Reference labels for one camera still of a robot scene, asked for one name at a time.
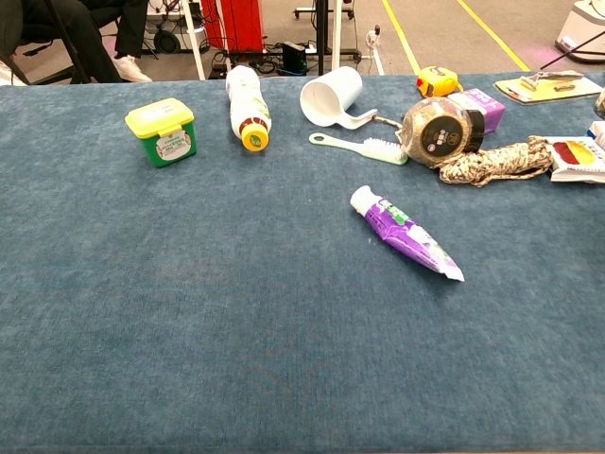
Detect thin twine cord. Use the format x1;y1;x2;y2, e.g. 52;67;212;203
374;114;405;132

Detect white machine base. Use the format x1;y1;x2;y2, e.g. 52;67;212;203
554;0;605;65

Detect braided rope bundle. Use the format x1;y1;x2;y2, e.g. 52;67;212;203
438;135;555;188

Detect blue table mat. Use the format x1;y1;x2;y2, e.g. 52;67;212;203
0;73;605;454

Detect white upright post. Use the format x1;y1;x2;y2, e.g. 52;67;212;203
330;0;345;73

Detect white shoe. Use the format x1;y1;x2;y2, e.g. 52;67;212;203
112;53;154;84

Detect yellow tape measure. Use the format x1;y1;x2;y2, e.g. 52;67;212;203
415;65;465;99

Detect purple small box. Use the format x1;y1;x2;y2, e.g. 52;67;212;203
446;87;508;136

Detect white frame leg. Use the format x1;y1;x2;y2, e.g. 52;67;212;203
181;0;208;81

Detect yellow lidded green box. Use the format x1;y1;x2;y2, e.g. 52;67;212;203
124;97;199;169

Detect white snack packet red picture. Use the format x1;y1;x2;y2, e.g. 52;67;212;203
542;135;605;185

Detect mint green brush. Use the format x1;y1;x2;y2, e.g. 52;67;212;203
308;132;409;167

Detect white plastic mug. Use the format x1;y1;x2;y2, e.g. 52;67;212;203
300;65;380;131

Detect razor on yellow card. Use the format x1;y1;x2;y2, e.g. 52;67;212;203
493;69;605;106

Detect thin black rod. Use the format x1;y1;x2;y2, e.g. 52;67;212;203
540;31;605;71

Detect black office chair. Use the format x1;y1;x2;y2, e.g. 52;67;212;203
9;40;77;85

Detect black box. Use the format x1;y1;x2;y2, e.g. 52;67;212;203
281;41;309;76

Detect red cabinet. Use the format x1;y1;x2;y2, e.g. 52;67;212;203
200;0;267;54

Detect purple white toothpaste tube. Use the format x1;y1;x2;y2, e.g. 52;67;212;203
349;184;466;284

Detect person in black trousers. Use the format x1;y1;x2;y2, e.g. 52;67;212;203
0;0;123;86
112;0;150;60

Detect round seed jar black lid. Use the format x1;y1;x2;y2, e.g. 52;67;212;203
400;96;487;167

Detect white bottle yellow cap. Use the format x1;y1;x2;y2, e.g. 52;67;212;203
225;64;274;153

